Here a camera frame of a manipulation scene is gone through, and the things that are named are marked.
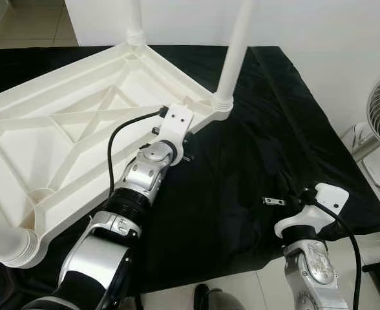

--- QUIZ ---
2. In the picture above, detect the white plastic table leg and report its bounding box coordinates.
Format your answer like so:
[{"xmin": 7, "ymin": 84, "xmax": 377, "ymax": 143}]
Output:
[
  {"xmin": 211, "ymin": 0, "xmax": 254, "ymax": 112},
  {"xmin": 0, "ymin": 216, "xmax": 39, "ymax": 269},
  {"xmin": 125, "ymin": 0, "xmax": 147, "ymax": 46}
]

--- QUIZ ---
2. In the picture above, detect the white plastic children table top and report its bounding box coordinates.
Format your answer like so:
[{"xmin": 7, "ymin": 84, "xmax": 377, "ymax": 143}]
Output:
[{"xmin": 0, "ymin": 42, "xmax": 233, "ymax": 269}]

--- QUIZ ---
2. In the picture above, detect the black robot right foot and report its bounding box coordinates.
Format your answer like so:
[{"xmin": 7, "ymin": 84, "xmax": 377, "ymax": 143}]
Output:
[{"xmin": 193, "ymin": 284, "xmax": 242, "ymax": 310}]

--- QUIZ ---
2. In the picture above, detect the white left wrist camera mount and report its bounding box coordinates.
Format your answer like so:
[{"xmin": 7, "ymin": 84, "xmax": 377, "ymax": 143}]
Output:
[{"xmin": 154, "ymin": 103, "xmax": 196, "ymax": 152}]

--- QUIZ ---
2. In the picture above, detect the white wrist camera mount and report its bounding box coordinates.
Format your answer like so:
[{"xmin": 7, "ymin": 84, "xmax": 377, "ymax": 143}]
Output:
[
  {"xmin": 274, "ymin": 183, "xmax": 350, "ymax": 241},
  {"xmin": 154, "ymin": 103, "xmax": 196, "ymax": 152}
]

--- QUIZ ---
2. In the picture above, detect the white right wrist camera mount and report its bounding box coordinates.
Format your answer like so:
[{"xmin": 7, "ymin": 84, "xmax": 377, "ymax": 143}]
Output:
[{"xmin": 274, "ymin": 183, "xmax": 350, "ymax": 241}]

